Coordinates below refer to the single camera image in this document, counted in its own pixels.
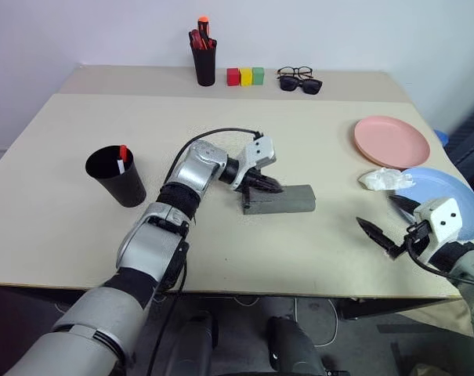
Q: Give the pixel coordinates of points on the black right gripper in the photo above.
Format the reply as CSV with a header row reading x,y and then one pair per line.
x,y
417,235

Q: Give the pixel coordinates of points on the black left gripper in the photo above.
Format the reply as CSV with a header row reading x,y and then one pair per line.
x,y
250,180

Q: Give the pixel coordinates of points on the grey glasses case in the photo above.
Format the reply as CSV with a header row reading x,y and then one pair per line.
x,y
287,199

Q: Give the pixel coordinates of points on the white marker with black cap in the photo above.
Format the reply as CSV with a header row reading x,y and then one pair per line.
x,y
121,166

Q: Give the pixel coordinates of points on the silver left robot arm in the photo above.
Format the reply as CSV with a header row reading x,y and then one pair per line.
x,y
162,235

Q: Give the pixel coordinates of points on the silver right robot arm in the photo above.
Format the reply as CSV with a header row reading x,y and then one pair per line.
x,y
464,270

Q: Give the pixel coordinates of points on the crumpled white tissue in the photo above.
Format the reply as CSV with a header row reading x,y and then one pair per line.
x,y
385,179

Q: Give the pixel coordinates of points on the blue plate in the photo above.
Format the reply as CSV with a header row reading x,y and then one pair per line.
x,y
444,186

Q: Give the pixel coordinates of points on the pink plate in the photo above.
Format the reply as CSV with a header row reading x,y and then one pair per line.
x,y
391,141

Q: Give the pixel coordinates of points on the blue round object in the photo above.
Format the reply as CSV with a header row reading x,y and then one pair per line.
x,y
442,136

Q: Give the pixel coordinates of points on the black sunglasses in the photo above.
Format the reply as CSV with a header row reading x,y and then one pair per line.
x,y
288,83

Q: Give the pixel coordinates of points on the green block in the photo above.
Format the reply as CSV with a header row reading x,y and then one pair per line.
x,y
258,75

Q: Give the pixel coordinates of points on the yellow block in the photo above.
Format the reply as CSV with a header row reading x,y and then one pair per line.
x,y
246,77

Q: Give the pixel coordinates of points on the dark ribbed panel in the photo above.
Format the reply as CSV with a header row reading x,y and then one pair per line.
x,y
471,141

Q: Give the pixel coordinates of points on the red block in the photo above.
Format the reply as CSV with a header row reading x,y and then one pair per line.
x,y
233,77

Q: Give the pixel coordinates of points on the brown-framed clear glasses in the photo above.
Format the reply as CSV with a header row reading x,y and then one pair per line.
x,y
284,71

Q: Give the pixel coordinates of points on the tall black pen holder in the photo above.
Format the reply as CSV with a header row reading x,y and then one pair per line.
x,y
204,68

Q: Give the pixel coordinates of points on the wide black plastic cup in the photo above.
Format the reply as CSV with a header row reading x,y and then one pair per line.
x,y
123,188

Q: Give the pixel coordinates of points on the black rounded shape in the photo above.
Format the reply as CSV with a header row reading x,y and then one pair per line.
x,y
295,348

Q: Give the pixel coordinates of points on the grey rounded shape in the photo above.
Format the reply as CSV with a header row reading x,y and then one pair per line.
x,y
195,344

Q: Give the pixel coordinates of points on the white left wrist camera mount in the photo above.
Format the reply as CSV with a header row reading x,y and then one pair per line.
x,y
256,152

